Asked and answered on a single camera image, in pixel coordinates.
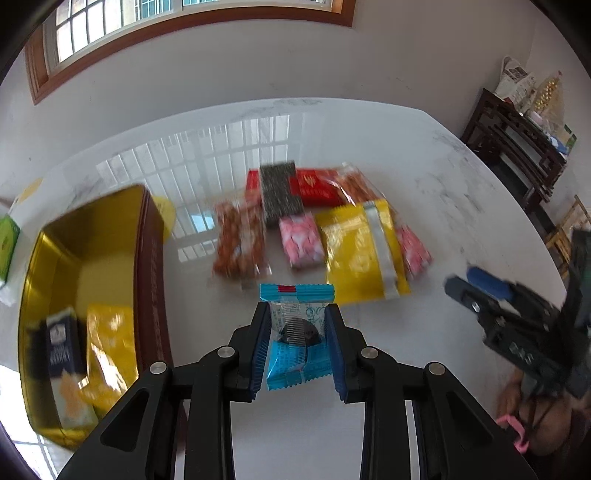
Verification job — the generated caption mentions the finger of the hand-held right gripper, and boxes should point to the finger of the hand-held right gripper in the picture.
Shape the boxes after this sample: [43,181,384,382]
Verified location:
[444,275,500,329]
[466,265,514,302]

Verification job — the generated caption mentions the dark blue and white packet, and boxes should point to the dark blue and white packet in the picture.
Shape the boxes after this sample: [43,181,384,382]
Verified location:
[30,307,100,430]

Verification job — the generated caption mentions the blue snack packet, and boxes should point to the blue snack packet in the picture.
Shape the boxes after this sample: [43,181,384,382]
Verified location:
[259,282,335,392]

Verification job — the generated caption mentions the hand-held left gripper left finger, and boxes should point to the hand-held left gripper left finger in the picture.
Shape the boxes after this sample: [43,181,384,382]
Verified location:
[55,301,273,480]

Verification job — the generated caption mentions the small yellow snack packet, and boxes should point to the small yellow snack packet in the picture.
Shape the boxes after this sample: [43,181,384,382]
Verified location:
[78,302,139,416]

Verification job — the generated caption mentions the green snack package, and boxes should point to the green snack package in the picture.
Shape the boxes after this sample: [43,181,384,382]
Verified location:
[0,217,21,282]

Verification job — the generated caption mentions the brown stool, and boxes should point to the brown stool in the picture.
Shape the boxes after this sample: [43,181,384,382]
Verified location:
[496,374,591,457]

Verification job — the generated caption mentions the large yellow snack bag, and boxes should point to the large yellow snack bag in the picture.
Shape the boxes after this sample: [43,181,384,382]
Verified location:
[315,199,411,301]

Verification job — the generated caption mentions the wooden framed window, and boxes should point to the wooden framed window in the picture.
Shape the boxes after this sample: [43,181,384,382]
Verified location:
[25,0,356,104]

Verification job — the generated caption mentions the gold chocolate bouquet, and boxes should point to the gold chocolate bouquet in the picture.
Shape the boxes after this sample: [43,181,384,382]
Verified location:
[524,71,566,125]

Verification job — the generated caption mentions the long orange peanut bar packet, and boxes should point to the long orange peanut bar packet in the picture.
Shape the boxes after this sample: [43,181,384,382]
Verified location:
[212,194,271,280]

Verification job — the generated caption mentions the dark wooden side table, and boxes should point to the dark wooden side table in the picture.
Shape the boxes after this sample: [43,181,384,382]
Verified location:
[462,88,568,215]

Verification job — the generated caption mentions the folded newspaper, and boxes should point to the folded newspaper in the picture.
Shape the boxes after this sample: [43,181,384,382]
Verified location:
[494,56,536,104]

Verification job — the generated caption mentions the clear orange snack packet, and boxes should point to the clear orange snack packet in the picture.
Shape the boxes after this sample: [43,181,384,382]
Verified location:
[335,164,386,206]

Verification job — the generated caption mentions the black sesame bar packet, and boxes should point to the black sesame bar packet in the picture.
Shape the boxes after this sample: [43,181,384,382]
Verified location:
[259,161,305,229]

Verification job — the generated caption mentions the red flat packet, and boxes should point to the red flat packet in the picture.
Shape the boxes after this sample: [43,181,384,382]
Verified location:
[246,168,347,208]

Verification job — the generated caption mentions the gold and maroon tin box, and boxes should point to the gold and maroon tin box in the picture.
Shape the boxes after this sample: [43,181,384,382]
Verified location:
[17,185,174,450]

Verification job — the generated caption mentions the light wooden chair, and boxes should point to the light wooden chair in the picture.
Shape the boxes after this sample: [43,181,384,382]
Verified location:
[545,194,587,278]

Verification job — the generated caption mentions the pink plastic hook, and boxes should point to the pink plastic hook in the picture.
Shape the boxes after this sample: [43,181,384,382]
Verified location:
[498,414,529,453]

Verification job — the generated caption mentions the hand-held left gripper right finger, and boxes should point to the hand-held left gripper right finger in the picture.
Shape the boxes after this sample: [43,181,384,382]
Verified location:
[323,305,541,480]

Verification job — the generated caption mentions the pink snack packet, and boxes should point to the pink snack packet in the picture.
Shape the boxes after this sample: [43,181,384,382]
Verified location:
[278,215,324,269]
[397,225,432,278]

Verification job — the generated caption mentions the yellow round lid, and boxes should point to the yellow round lid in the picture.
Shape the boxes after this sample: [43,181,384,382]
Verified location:
[152,196,177,243]

